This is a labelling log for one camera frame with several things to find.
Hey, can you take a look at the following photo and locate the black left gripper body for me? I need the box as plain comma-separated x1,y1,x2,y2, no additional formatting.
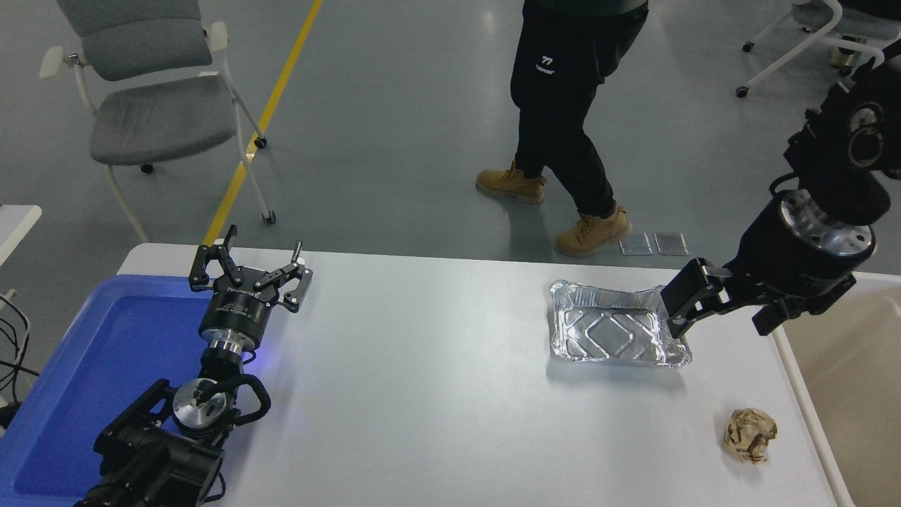
198,271,277,348

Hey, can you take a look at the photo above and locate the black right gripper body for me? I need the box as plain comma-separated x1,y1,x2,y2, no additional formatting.
729,201,872,314

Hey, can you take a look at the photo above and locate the silver foil tray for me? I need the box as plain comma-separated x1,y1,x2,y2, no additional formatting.
549,280,693,369

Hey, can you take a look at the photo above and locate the large pale bin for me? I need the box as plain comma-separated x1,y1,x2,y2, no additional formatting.
771,271,901,507

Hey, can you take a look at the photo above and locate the crumpled tan paper ball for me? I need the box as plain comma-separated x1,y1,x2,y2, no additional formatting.
724,408,779,465

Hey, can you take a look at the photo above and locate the blue plastic tray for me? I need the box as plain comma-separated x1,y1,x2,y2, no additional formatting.
0,273,279,507

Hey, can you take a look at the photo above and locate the person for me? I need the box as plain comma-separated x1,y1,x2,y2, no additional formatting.
476,0,650,258
829,0,901,71

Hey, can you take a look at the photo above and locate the small white side table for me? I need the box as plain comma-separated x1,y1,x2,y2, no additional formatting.
0,204,43,268

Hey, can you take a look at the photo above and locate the grey chair white frame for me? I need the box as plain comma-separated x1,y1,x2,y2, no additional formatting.
39,0,277,244

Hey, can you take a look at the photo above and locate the black cable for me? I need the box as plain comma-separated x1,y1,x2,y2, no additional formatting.
0,292,39,395

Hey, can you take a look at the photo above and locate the white frame wheeled chair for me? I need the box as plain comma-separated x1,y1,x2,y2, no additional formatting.
736,0,886,99

